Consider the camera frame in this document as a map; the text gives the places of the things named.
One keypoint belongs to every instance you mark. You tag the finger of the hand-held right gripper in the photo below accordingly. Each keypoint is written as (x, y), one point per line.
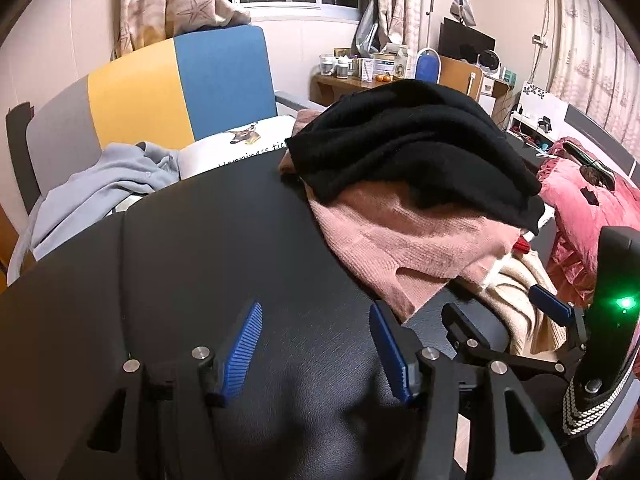
(460, 327)
(550, 302)

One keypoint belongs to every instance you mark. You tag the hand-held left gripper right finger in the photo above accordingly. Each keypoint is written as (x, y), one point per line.
(392, 355)

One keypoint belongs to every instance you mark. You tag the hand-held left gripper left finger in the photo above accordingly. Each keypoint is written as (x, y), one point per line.
(242, 350)

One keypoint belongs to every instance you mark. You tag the black knit garment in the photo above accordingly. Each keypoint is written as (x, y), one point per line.
(415, 145)

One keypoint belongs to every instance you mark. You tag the cream knit cloth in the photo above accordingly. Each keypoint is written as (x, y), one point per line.
(520, 300)

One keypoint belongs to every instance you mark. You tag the small red object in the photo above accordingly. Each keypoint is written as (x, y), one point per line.
(521, 246)

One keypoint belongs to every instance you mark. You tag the pink ruffled blanket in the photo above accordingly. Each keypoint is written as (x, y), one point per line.
(590, 215)

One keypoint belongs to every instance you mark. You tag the pink knit sweater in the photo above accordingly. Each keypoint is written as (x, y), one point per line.
(400, 240)

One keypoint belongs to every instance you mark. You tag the black glossy object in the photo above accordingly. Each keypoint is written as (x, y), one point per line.
(595, 167)

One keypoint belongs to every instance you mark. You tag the grey bed headboard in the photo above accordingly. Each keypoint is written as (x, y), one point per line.
(600, 130)

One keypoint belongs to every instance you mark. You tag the white bedside shelf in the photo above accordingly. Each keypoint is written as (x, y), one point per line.
(530, 120)

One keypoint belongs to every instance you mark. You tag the white printed pillow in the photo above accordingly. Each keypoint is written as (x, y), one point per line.
(210, 152)

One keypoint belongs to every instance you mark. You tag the white flower print box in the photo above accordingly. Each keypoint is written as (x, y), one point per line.
(533, 91)

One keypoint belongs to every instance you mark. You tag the light grey garment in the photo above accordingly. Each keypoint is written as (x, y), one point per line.
(90, 195)

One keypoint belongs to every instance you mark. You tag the teal box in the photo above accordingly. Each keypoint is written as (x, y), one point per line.
(509, 75)

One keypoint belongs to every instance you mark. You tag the wooden board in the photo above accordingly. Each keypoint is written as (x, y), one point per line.
(460, 77)

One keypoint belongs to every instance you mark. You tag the small white fan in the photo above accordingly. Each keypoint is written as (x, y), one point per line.
(488, 63)

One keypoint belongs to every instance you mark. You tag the blue round chair back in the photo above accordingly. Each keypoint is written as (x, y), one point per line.
(426, 66)

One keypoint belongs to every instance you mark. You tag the grey yellow blue sofa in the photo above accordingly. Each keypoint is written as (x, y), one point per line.
(140, 100)

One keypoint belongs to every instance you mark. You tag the small wooden desk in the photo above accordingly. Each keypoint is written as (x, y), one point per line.
(330, 86)

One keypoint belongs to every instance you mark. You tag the white carton box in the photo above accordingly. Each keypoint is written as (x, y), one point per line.
(365, 69)

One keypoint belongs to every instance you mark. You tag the black monitor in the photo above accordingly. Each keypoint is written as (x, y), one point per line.
(465, 40)

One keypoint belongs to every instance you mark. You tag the glass jar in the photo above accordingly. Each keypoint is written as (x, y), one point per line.
(327, 66)
(343, 68)

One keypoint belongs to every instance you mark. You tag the grey hanging bag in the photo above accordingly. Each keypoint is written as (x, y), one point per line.
(462, 5)

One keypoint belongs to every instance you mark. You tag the silver plastic bag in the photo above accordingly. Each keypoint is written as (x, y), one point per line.
(365, 27)

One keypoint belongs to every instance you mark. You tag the beige patterned curtain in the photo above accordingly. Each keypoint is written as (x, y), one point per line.
(400, 0)

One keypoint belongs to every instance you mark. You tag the beige starfish print curtain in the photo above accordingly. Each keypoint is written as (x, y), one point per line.
(165, 0)

